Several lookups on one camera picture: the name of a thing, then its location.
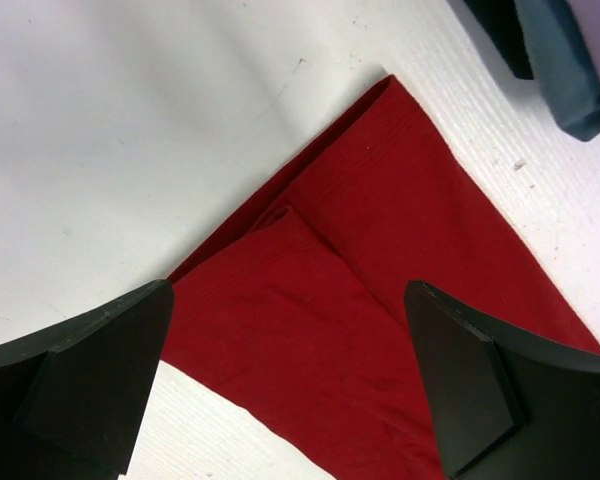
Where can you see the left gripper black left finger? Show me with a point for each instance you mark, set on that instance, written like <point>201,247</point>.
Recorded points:
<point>73,395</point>

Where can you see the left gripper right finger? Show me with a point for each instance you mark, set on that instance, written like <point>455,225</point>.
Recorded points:
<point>505,403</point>

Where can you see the red shirt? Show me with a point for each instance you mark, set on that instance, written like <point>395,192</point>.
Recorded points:
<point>293,308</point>

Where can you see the blue shirt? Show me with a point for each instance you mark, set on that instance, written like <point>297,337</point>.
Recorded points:
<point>562,66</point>

